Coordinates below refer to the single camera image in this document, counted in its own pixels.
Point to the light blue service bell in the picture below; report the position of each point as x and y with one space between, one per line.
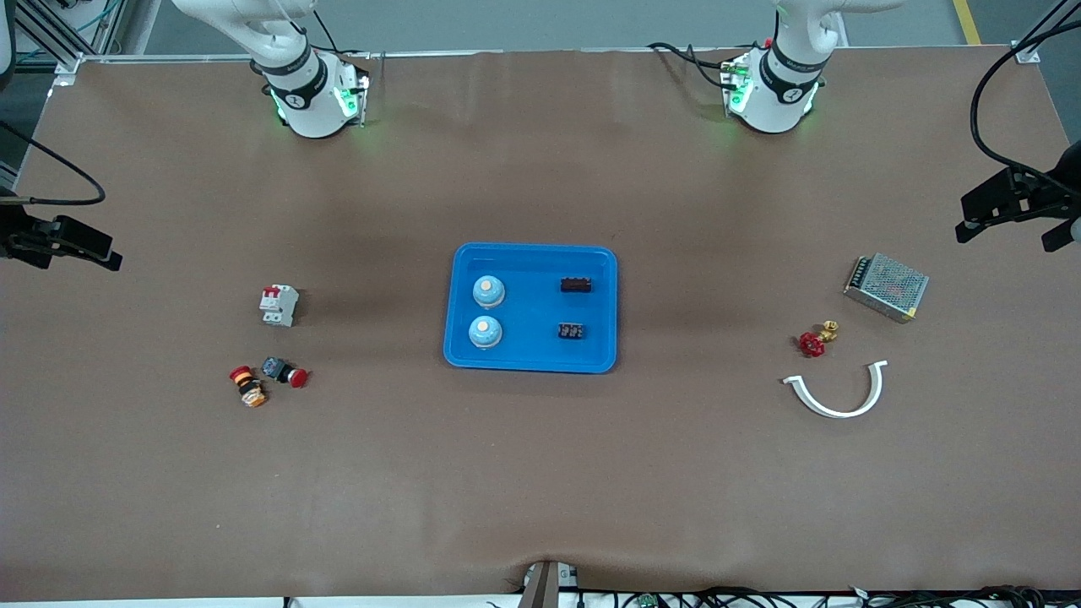
488 291
485 332

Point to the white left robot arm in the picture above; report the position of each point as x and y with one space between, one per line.
773 101

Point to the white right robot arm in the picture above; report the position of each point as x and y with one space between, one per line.
308 101

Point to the metal mesh power supply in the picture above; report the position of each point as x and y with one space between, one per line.
887 287

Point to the white red circuit breaker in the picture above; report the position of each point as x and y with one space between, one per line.
279 306

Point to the orange red push button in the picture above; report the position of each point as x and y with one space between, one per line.
249 388

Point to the red emergency stop button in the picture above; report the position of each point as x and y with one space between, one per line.
283 370

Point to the white curved plastic clamp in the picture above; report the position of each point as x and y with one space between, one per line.
840 414

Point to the blue plastic tray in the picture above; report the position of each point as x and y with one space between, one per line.
532 308

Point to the brown table mat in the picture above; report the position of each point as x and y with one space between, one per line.
540 473

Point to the silver frame corner bracket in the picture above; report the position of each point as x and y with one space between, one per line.
67 69
1027 54

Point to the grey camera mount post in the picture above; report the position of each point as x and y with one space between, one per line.
540 587

